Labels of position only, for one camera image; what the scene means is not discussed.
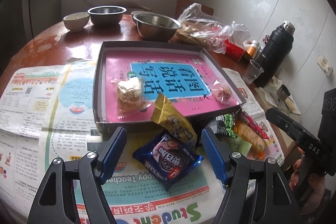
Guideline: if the beige ceramic bowl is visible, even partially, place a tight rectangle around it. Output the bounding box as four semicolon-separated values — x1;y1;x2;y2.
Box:
63;12;90;31

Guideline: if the steel thermos lid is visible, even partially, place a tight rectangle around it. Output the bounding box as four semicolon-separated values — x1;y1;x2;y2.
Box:
276;84;291;101

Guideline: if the grey cardboard box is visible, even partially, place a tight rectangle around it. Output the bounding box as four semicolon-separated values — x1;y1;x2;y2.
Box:
92;41;247;132

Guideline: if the green snack packet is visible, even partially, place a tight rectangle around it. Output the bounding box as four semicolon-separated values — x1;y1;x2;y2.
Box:
215;114;238;139

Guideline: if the orange cracker packet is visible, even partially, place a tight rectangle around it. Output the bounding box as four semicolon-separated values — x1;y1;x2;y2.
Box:
234;120;267;159

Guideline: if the blue cookie packet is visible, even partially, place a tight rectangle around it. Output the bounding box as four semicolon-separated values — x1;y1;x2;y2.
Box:
132;131;204;191

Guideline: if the yellow candy packet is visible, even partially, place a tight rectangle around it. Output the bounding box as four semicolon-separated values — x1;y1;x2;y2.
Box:
150;95;198;148

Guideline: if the red snack packet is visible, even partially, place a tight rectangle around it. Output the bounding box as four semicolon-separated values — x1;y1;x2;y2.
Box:
240;111;271;140

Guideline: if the black thermos flask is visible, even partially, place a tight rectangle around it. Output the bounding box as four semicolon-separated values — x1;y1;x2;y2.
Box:
253;21;294;88

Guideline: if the deep steel bowl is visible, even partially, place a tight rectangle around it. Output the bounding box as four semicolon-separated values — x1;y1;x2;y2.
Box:
87;6;128;28

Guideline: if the person's right hand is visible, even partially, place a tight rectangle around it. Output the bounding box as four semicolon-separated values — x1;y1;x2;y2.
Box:
289;158;332;216

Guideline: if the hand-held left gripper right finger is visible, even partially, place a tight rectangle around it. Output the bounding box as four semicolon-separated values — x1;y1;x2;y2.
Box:
201;126;311;224

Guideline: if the clear plastic cup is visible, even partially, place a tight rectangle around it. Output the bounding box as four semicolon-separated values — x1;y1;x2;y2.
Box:
242;59;264;85

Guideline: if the crumpled white tissue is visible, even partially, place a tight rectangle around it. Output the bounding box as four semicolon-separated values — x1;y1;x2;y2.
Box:
259;76;301;115

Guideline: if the red carton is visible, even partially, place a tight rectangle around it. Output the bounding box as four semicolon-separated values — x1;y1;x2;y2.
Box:
223;39;252;62

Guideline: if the orange pill bottle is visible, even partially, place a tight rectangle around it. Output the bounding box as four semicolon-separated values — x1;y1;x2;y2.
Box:
247;45;259;58

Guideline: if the clear-wrapped golden pastry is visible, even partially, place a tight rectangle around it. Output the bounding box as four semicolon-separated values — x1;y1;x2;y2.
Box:
112;76;151;119

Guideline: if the white wall socket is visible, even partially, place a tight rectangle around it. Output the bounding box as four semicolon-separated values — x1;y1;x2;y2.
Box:
317;55;332;75

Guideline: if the pink book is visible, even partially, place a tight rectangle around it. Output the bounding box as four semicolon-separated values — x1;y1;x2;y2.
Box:
105;50;240;122

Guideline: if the clear plastic bag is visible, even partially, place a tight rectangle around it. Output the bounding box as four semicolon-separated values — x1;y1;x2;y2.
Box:
169;3;251;54

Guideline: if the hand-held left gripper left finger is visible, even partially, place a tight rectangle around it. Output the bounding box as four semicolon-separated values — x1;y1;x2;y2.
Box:
26;126;128;224

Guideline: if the wide steel bowl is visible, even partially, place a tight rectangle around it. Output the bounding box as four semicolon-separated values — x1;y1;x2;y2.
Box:
133;13;183;42

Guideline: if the printed newspaper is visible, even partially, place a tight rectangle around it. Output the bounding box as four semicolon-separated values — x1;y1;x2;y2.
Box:
0;60;285;224

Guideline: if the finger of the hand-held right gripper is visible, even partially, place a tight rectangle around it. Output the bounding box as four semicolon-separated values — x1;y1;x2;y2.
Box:
265;108;336;177

